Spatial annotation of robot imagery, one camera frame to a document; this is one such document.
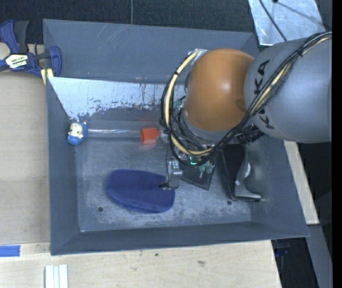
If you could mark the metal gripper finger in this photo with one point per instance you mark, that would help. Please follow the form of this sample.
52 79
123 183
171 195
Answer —
176 175

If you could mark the grey metal bin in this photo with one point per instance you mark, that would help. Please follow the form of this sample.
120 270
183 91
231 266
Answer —
123 49

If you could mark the black and grey tool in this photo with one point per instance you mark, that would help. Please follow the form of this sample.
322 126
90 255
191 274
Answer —
243 187

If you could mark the dark blue oval cloth pad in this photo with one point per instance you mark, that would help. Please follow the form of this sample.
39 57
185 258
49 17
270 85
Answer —
138 190

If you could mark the white and blue toy figure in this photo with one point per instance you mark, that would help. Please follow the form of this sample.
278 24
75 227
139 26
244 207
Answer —
76 132

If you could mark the clear tube with red cap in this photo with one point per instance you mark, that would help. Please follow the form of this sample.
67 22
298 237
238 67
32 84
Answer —
149 136

